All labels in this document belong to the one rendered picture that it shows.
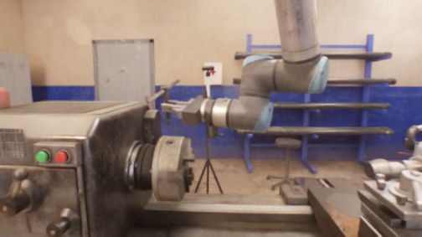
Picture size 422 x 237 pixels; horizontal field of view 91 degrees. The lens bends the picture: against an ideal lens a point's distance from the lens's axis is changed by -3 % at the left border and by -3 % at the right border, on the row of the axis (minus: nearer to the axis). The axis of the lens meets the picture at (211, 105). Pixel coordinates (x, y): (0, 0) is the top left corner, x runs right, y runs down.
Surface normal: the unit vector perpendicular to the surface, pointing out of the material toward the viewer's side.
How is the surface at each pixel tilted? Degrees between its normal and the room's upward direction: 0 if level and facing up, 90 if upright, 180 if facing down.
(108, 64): 90
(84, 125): 45
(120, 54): 90
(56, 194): 90
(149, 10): 90
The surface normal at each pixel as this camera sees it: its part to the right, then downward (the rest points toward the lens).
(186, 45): -0.05, 0.11
